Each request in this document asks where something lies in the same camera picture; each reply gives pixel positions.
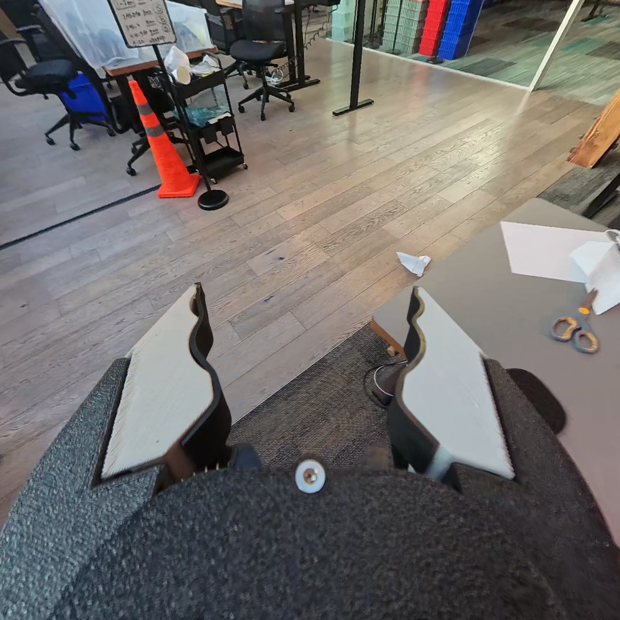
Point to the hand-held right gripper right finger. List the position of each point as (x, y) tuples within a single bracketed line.
[(450, 402)]

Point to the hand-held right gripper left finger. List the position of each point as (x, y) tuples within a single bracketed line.
[(160, 402)]

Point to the grey desk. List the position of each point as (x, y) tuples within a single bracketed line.
[(484, 290)]

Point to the wooden desk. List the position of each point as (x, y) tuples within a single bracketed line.
[(145, 64)]

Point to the black round cushion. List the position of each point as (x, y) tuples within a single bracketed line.
[(542, 402)]

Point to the crumpled white paper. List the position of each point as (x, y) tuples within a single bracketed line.
[(411, 263)]

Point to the grey orange scissors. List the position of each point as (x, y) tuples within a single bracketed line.
[(582, 315)]

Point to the white paper sheet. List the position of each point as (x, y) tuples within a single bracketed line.
[(537, 252)]

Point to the white paper plane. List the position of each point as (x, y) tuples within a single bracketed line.
[(600, 281)]

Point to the orange traffic cone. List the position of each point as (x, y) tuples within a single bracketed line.
[(167, 160)]

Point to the black rolling cart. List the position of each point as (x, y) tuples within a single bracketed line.
[(223, 162)]

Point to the blue plastic bin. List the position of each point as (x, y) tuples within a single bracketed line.
[(85, 101)]

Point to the white plastic cup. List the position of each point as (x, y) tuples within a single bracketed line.
[(177, 63)]

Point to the black office chair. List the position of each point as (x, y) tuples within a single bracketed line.
[(46, 77), (256, 48)]

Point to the stack of blue crates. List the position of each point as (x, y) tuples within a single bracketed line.
[(460, 29)]

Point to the stack of red crates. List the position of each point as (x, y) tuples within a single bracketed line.
[(433, 29)]

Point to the clear plastic cover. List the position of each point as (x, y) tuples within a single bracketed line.
[(82, 34)]

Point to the stack of pale green crates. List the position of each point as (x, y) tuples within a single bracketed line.
[(402, 24)]

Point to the wooden post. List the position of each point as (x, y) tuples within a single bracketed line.
[(598, 140)]

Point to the black metal post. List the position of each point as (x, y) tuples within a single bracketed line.
[(357, 48)]

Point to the white partition frame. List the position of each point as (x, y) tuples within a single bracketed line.
[(557, 46)]

